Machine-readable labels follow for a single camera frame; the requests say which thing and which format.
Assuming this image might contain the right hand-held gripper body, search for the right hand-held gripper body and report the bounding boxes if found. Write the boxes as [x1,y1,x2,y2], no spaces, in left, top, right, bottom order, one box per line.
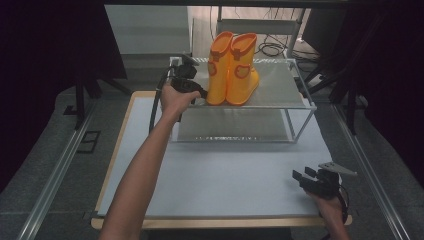
[300,161,358,201]

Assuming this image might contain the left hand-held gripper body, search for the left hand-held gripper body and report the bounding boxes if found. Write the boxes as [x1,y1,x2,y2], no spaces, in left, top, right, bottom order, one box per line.
[170,54,201,94]

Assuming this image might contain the yellow duck rain boot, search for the yellow duck rain boot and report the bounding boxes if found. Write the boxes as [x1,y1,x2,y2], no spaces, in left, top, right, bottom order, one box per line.
[226,32,261,107]
[205,30,235,107]

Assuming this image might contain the white two-tier shoe rack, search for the white two-tier shoe rack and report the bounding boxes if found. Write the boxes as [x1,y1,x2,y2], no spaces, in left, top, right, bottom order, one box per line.
[158,56,317,145]

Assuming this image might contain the person's right hand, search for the person's right hand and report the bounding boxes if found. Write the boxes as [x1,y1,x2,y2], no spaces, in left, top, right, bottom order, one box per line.
[307,191,345,223]

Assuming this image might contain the person's left hand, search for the person's left hand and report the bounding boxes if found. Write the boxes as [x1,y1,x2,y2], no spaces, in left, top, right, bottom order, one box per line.
[159,83,202,118]

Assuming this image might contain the white panel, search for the white panel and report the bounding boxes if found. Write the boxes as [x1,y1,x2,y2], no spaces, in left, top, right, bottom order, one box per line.
[104,4,195,56]

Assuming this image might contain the white table mat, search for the white table mat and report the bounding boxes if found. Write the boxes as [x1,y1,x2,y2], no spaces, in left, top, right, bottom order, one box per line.
[97,95,335,218]

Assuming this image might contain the black stand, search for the black stand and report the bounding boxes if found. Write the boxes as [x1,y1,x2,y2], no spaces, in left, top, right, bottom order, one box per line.
[73,74,133,132]
[303,61,368,136]

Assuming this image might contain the white metal stand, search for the white metal stand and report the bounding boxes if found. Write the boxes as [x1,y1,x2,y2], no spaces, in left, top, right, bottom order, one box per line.
[215,5,307,60]

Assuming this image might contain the dark curtain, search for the dark curtain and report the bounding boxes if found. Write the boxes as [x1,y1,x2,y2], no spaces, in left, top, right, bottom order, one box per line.
[0,0,128,194]
[333,0,424,188]

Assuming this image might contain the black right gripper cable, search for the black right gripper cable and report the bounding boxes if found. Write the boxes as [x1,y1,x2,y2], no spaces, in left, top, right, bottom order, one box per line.
[335,183,350,224]

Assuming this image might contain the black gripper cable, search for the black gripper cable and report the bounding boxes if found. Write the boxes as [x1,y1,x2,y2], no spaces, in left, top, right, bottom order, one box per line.
[335,183,350,224]
[148,65,176,135]

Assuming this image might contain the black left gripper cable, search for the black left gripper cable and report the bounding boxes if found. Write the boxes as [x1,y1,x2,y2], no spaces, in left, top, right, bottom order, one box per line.
[148,65,176,135]

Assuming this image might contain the aluminium rail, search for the aluminium rail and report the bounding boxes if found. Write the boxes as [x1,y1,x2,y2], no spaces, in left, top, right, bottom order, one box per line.
[16,99,98,240]
[332,103,412,240]

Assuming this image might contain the black floor cables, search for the black floor cables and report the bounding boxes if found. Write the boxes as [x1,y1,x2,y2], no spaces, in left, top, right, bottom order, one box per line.
[209,6,322,64]

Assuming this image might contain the black floor bracket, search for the black floor bracket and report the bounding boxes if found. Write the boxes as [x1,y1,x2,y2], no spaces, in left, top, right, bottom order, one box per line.
[76,130,102,155]

